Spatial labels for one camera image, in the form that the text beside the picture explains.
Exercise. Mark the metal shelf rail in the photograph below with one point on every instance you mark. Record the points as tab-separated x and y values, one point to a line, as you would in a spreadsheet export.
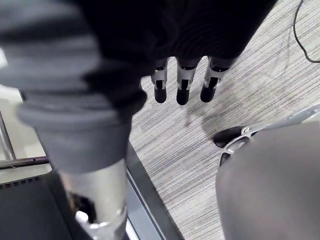
15	160

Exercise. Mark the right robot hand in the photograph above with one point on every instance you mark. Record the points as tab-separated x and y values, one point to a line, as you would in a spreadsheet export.
130	32

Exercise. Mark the dark robot foot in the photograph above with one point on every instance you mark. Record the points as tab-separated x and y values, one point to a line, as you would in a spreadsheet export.
227	136

